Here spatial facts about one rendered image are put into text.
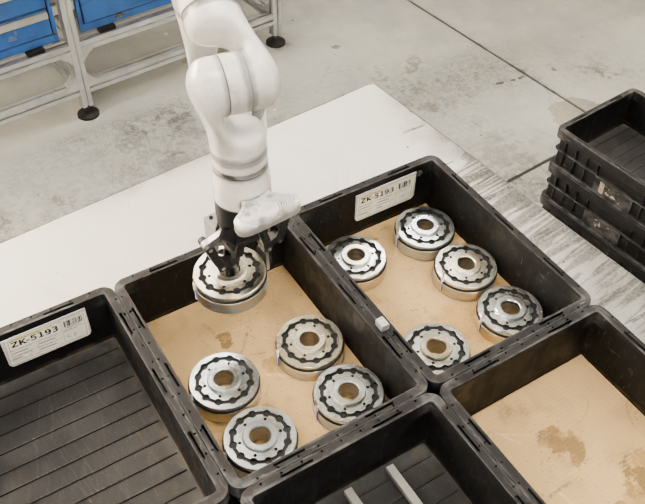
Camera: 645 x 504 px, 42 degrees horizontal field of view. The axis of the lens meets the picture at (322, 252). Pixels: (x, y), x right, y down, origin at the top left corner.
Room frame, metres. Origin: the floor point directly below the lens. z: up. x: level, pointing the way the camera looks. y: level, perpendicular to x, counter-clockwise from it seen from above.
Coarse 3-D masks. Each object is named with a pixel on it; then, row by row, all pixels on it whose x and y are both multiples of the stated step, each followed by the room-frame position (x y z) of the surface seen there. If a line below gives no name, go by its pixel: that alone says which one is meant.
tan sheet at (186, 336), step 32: (288, 288) 0.91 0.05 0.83; (160, 320) 0.84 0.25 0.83; (192, 320) 0.84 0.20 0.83; (224, 320) 0.84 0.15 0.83; (256, 320) 0.85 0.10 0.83; (288, 320) 0.85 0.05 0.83; (192, 352) 0.78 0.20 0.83; (256, 352) 0.78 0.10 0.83; (224, 384) 0.72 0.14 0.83; (288, 384) 0.72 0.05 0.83; (288, 416) 0.67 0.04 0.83
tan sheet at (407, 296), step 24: (384, 240) 1.03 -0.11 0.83; (456, 240) 1.03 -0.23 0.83; (408, 264) 0.97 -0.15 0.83; (432, 264) 0.97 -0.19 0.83; (384, 288) 0.92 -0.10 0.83; (408, 288) 0.92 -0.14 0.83; (432, 288) 0.92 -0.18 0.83; (384, 312) 0.87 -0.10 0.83; (408, 312) 0.87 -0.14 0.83; (432, 312) 0.87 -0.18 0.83; (456, 312) 0.87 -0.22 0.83; (480, 336) 0.82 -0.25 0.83
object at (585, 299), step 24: (408, 168) 1.11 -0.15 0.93; (336, 192) 1.04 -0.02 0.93; (312, 240) 0.93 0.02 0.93; (528, 240) 0.94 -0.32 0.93; (336, 264) 0.88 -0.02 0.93; (552, 264) 0.88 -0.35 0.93; (360, 288) 0.83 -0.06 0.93; (576, 288) 0.84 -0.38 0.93; (528, 336) 0.74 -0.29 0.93; (480, 360) 0.70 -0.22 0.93; (432, 384) 0.66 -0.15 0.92
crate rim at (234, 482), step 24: (168, 264) 0.87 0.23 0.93; (120, 288) 0.82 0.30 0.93; (336, 288) 0.83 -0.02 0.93; (360, 312) 0.78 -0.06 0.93; (144, 336) 0.73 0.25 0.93; (384, 336) 0.74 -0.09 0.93; (408, 360) 0.70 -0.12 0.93; (192, 408) 0.61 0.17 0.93; (384, 408) 0.62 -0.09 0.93; (336, 432) 0.58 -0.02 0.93; (216, 456) 0.54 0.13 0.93; (288, 456) 0.55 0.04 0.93; (240, 480) 0.51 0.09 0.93
